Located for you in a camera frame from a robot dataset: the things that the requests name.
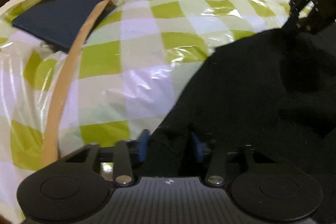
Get black pants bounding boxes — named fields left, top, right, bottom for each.
left=145, top=29, right=335, bottom=176

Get checkered green bed cover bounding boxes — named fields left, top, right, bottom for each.
left=1, top=0, right=289, bottom=223

